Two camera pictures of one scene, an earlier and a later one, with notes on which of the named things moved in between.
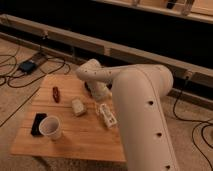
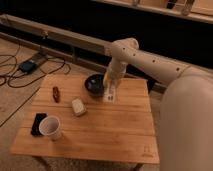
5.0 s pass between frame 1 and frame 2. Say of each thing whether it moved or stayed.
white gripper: moved
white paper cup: stayed
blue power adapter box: stayed
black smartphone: stayed
